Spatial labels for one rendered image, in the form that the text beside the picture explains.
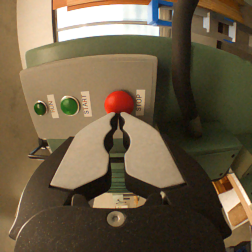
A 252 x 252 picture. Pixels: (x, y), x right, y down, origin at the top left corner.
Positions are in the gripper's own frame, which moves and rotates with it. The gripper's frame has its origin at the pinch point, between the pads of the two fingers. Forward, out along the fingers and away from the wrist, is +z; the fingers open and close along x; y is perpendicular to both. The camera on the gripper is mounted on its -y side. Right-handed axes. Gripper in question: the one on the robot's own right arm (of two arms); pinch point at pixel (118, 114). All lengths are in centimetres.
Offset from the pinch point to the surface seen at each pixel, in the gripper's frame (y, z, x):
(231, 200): 41, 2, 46
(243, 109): 3.0, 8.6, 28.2
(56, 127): 2.8, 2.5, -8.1
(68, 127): 2.8, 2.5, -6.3
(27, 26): -60, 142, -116
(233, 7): -81, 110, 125
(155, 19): -29, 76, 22
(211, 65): -4.8, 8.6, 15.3
